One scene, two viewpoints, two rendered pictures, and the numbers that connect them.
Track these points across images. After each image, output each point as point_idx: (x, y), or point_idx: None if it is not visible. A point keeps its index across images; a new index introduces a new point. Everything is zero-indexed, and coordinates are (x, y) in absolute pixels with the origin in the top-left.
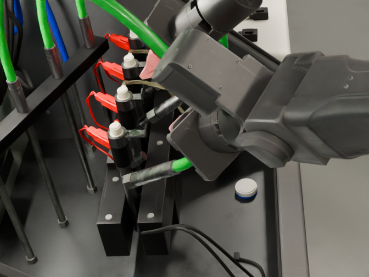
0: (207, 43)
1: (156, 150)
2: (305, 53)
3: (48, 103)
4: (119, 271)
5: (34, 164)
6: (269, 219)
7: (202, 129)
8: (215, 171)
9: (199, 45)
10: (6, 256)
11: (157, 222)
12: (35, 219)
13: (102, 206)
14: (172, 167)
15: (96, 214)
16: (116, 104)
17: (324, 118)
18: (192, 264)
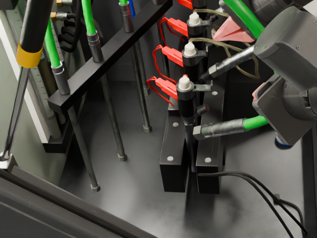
0: (314, 26)
1: (211, 100)
2: None
3: (120, 53)
4: (172, 203)
5: (96, 103)
6: (306, 165)
7: (287, 98)
8: (295, 137)
9: (307, 28)
10: (73, 183)
11: (213, 166)
12: (98, 152)
13: (164, 148)
14: (243, 125)
15: (151, 150)
16: (183, 59)
17: None
18: (237, 201)
